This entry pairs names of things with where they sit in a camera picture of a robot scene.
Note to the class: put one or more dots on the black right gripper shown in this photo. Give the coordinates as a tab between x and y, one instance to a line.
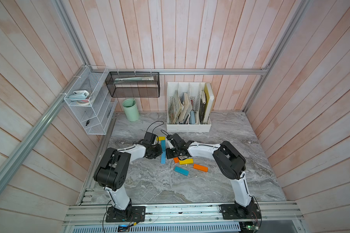
168	155

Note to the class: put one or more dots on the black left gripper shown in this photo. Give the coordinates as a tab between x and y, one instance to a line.
158	146

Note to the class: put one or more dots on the light blue wooden block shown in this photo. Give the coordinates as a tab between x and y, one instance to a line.
163	157

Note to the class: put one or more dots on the teal wooden block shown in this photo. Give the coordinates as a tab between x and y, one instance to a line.
181	171
163	145

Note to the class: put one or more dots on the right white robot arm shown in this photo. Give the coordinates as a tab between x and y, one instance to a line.
229	160

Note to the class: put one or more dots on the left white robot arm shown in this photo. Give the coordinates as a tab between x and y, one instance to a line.
112	170

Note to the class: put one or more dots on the long yellow wooden block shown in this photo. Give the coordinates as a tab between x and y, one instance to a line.
186	162

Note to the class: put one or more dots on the illustrated Chinese history book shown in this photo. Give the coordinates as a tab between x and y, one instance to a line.
175	108

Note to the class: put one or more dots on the white plastic file organizer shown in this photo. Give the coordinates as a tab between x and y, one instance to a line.
193	98

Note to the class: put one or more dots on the mint green plastic cup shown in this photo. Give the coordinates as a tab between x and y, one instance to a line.
130	109

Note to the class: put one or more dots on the cream hardcover book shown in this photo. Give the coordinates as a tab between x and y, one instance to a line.
209	101

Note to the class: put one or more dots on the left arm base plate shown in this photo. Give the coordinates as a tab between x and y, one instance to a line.
130	214

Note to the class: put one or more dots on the black wire mesh basket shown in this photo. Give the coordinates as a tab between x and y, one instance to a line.
124	84

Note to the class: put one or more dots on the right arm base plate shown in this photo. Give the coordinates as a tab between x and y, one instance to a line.
235	211

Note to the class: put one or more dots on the white wire shelf rack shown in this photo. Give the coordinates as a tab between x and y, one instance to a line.
94	118

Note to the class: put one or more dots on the aluminium front rail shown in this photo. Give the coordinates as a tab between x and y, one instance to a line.
183	213

